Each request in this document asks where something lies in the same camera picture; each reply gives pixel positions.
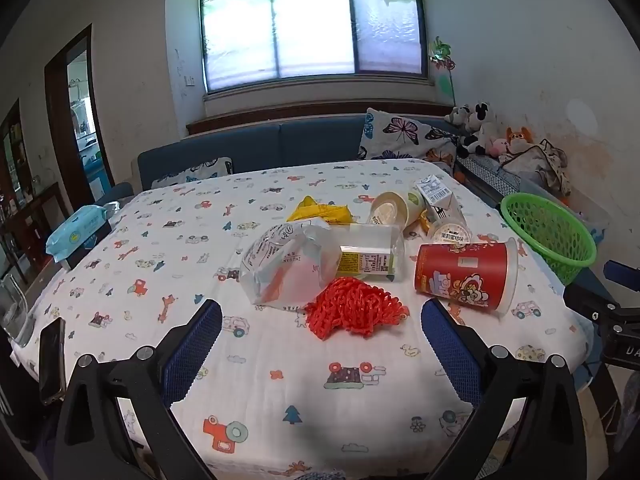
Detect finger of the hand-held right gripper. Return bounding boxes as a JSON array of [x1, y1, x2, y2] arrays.
[[603, 260, 640, 285], [563, 285, 621, 323]]

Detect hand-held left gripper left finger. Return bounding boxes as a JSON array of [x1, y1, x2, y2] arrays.
[[52, 299, 236, 480]]

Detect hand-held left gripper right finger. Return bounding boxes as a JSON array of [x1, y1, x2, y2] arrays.
[[421, 299, 588, 480]]

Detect green plastic basket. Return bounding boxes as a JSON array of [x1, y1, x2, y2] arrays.
[[501, 192, 598, 287]]

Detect red paper cup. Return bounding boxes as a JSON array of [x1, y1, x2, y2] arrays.
[[414, 237, 519, 315]]

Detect red mesh net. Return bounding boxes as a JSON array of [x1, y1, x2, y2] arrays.
[[303, 276, 410, 341]]

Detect clear plastic bag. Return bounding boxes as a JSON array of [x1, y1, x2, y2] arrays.
[[239, 219, 333, 307]]

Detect clear pudding cup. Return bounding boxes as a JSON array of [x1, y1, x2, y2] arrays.
[[427, 205, 473, 247]]

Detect clear bottle yellow label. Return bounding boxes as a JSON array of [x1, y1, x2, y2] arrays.
[[320, 224, 406, 281]]

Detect white green paper cup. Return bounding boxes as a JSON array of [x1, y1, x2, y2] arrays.
[[368, 187, 426, 228]]

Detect white milk carton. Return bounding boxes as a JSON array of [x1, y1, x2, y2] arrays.
[[416, 172, 458, 211]]

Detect yellow wrapper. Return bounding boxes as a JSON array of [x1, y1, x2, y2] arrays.
[[286, 195, 357, 226]]

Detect printed blanket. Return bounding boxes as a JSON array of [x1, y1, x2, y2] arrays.
[[20, 158, 593, 478]]

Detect beige patterned cloth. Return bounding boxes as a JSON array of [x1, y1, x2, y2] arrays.
[[500, 140, 573, 196]]

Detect black phone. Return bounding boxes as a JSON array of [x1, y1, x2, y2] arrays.
[[39, 316, 67, 407]]

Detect black box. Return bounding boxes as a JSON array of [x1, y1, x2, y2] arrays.
[[60, 222, 113, 271]]

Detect orange fox plush toy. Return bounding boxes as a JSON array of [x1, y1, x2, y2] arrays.
[[502, 126, 533, 153]]

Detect blue wet wipes pack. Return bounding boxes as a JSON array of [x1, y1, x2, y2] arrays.
[[45, 205, 112, 261]]

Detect grey patterned seat mat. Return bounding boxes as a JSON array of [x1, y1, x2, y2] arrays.
[[455, 152, 521, 201]]

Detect glass container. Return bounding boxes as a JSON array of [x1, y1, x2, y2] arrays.
[[0, 274, 38, 348]]

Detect small butterfly pillow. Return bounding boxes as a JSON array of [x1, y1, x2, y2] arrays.
[[150, 156, 235, 190]]

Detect cow plush toy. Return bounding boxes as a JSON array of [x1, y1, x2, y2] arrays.
[[457, 102, 498, 158]]

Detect blue sofa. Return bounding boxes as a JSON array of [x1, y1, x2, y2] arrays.
[[95, 114, 621, 286]]

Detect dark wooden cabinet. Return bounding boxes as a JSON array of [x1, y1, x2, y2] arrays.
[[0, 97, 66, 286]]

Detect large butterfly pillow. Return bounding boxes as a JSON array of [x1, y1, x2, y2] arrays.
[[357, 107, 461, 171]]

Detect brown framed doorway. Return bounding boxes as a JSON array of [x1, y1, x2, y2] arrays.
[[44, 24, 121, 201]]

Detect colourful pinwheel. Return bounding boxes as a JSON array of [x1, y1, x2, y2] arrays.
[[427, 37, 458, 106]]

